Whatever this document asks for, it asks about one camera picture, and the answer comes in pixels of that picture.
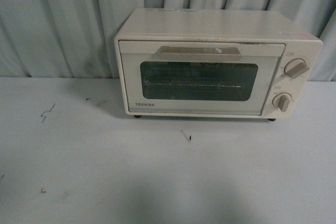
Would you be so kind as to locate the oven glass door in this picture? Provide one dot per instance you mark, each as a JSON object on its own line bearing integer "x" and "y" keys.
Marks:
{"x": 252, "y": 65}

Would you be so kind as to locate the white Toshiba toaster oven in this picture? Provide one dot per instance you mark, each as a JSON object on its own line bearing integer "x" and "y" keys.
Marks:
{"x": 223, "y": 26}

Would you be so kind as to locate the lower beige oven knob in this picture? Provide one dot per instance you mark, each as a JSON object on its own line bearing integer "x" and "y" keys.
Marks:
{"x": 282, "y": 101}

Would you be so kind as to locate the beige oven knob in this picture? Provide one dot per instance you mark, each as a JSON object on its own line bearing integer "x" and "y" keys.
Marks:
{"x": 282, "y": 101}
{"x": 295, "y": 68}

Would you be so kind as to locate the upper beige oven knob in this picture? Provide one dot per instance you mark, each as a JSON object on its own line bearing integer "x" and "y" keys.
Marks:
{"x": 295, "y": 68}

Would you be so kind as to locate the pale green curtain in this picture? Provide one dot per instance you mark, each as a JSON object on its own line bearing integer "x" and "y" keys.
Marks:
{"x": 74, "y": 38}

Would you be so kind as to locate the metal oven wire rack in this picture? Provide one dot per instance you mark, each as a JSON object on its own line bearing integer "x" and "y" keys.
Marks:
{"x": 187, "y": 78}

